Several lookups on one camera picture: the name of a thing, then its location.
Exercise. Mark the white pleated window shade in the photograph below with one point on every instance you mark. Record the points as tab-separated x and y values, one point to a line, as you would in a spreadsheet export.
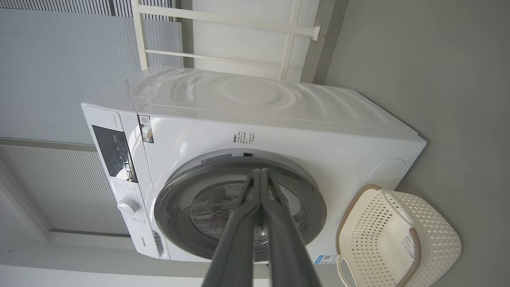
59	79

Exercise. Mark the cream metal railing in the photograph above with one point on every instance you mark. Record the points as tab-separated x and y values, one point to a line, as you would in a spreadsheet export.
223	20

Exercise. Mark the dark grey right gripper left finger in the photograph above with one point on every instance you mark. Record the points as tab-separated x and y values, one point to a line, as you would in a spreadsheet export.
235	247

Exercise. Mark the white slatted window blind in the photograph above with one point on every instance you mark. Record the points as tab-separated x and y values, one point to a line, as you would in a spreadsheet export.
59	4

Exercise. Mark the cream plastic laundry basket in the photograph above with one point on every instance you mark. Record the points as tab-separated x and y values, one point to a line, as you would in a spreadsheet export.
382	239

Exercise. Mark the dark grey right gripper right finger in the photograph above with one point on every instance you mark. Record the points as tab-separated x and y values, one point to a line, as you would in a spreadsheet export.
287	251

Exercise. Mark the white ribbed window shade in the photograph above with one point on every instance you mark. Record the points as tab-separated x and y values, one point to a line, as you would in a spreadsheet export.
59	187

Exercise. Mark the dark washing machine door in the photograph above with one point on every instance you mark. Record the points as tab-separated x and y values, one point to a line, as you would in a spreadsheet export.
179	207

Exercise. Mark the white front-load washing machine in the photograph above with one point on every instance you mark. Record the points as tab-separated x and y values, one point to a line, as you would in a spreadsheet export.
279	119

